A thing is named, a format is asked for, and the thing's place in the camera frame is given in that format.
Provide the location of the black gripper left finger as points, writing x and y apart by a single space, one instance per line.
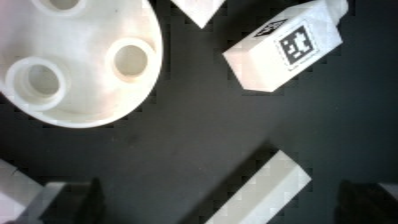
68 204

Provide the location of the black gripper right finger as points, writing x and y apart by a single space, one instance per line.
366 203

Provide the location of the white round stool seat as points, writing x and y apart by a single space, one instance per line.
80 58

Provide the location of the white stool leg with tag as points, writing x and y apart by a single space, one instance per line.
199 9
265 193
286 44

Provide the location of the white left fence rail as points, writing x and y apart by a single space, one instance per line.
18 191

